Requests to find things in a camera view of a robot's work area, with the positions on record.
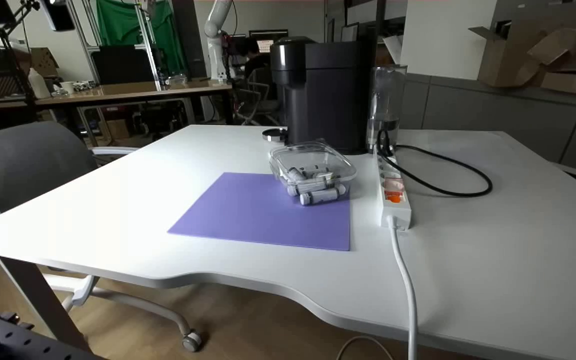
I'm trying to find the wooden background desk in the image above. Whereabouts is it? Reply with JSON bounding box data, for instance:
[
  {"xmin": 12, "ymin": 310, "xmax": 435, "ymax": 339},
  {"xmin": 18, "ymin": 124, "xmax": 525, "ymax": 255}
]
[{"xmin": 0, "ymin": 81, "xmax": 232, "ymax": 111}]

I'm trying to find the black power cable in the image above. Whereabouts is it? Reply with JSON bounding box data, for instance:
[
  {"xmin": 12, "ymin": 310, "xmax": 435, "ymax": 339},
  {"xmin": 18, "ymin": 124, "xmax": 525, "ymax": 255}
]
[{"xmin": 375, "ymin": 127, "xmax": 494, "ymax": 200}]

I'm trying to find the white power strip cable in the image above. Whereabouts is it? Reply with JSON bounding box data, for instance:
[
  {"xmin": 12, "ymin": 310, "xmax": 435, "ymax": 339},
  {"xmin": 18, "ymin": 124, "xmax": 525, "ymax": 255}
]
[{"xmin": 390, "ymin": 227, "xmax": 419, "ymax": 360}]

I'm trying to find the cardboard box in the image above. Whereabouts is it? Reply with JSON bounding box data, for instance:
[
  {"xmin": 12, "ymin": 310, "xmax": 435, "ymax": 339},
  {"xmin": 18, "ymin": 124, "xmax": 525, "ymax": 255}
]
[{"xmin": 473, "ymin": 26, "xmax": 576, "ymax": 89}]

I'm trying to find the clear water tank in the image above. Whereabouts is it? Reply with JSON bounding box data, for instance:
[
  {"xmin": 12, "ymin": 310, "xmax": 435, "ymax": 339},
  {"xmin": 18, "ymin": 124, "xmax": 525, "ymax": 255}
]
[{"xmin": 367, "ymin": 67, "xmax": 405, "ymax": 150}]

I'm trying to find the round metal drip tray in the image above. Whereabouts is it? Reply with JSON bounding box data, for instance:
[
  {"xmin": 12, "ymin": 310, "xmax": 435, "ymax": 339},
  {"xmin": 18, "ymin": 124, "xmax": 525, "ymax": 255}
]
[{"xmin": 262, "ymin": 129, "xmax": 288, "ymax": 143}]

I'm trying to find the purple paper mat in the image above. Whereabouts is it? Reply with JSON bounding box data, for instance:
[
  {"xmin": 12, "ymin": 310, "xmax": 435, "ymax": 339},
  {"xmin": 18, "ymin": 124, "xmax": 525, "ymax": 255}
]
[{"xmin": 170, "ymin": 172, "xmax": 350, "ymax": 252}]

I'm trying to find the green cloth backdrop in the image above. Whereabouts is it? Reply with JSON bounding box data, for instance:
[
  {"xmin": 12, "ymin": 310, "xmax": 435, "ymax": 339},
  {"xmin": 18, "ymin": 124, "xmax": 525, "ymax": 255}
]
[{"xmin": 95, "ymin": 0, "xmax": 185, "ymax": 74}]

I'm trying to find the white vial front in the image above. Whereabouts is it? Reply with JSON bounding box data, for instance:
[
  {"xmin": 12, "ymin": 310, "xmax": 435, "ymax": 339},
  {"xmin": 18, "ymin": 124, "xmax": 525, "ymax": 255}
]
[{"xmin": 297, "ymin": 185, "xmax": 348, "ymax": 206}]

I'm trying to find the black coffee machine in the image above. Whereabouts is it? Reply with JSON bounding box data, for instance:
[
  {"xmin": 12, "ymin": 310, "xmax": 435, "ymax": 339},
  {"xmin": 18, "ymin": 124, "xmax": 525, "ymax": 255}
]
[{"xmin": 269, "ymin": 39, "xmax": 374, "ymax": 155}]

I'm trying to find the grey office chair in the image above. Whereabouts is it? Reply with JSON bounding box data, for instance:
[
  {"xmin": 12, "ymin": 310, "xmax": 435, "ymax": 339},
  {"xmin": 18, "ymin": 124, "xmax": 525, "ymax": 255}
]
[{"xmin": 0, "ymin": 122, "xmax": 204, "ymax": 352}]

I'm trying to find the white power strip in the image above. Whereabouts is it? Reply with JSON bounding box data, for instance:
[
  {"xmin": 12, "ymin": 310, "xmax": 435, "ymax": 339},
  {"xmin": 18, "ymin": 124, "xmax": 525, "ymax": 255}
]
[{"xmin": 378, "ymin": 158, "xmax": 412, "ymax": 231}]

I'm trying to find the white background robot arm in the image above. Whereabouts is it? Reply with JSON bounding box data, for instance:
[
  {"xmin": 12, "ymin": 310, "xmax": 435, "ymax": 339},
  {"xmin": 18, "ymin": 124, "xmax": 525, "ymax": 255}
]
[{"xmin": 204, "ymin": 0, "xmax": 232, "ymax": 83}]

